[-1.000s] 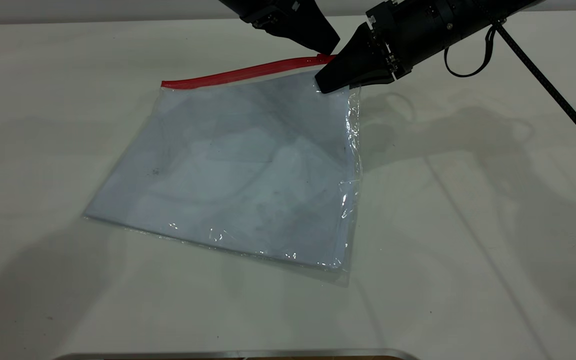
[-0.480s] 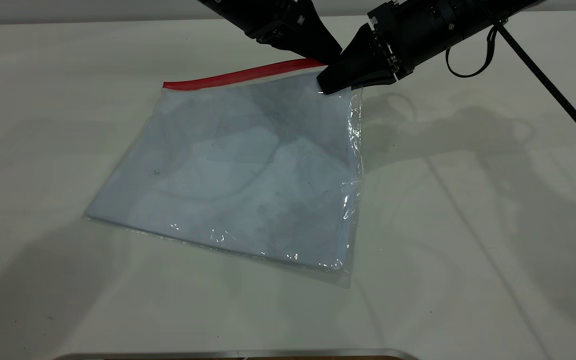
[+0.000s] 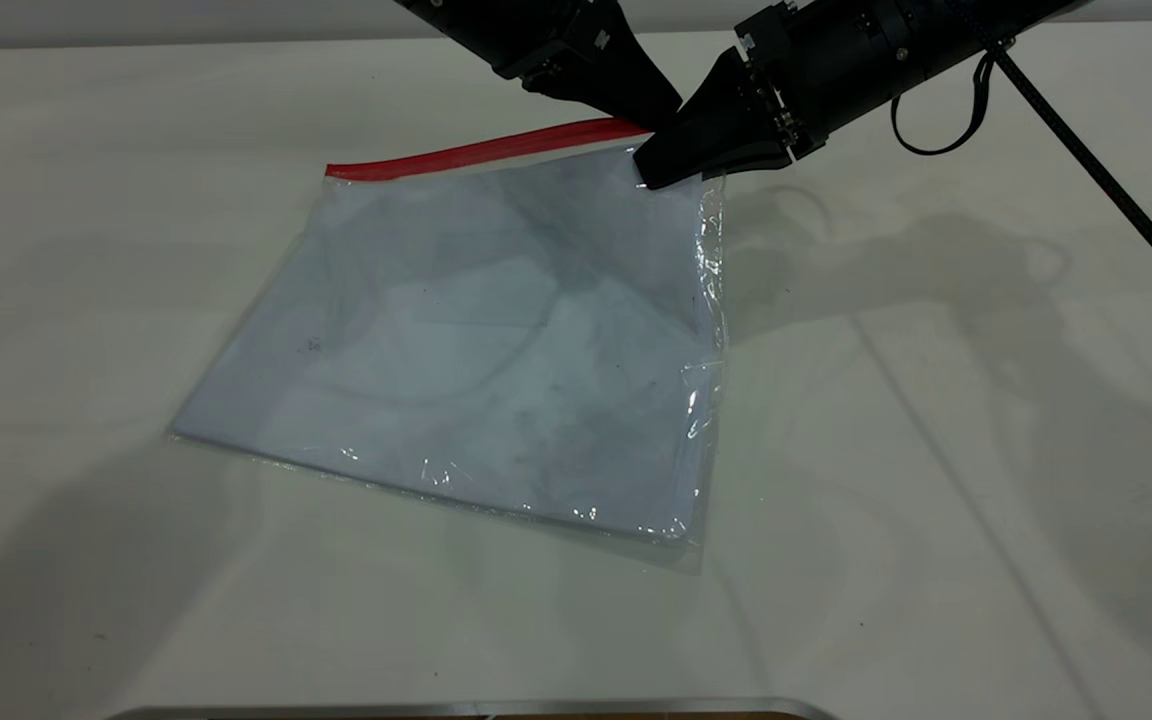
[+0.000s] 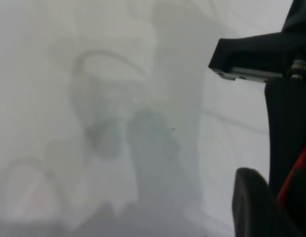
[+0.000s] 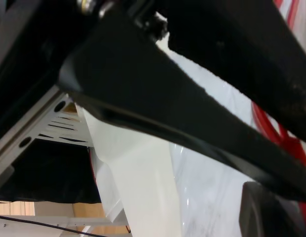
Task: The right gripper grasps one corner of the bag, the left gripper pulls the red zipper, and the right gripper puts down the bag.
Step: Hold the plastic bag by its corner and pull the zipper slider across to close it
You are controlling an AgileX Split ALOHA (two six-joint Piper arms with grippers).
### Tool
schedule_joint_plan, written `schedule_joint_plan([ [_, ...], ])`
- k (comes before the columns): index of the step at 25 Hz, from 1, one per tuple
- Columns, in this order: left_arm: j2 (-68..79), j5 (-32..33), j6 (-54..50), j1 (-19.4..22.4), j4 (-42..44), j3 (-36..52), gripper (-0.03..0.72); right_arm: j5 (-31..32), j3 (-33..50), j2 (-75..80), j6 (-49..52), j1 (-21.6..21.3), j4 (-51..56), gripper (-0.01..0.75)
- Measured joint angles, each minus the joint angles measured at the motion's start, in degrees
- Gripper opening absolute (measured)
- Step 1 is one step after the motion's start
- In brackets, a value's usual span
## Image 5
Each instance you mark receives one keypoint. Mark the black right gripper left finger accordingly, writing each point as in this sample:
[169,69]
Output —
[259,214]

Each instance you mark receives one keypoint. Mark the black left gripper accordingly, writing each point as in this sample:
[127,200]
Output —
[31,49]

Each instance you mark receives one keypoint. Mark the white slotted metal plate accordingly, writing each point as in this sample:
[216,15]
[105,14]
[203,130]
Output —
[63,118]

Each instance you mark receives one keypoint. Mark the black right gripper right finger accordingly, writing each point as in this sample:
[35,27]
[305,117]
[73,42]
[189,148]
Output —
[290,219]

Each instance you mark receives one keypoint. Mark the black fabric sheet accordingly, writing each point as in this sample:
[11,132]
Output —
[44,172]

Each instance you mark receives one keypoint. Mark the white metal frame bar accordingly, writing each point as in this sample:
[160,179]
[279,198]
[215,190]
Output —
[44,219]

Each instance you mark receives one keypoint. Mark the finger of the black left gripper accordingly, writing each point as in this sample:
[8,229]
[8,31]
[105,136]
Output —
[143,86]
[241,44]

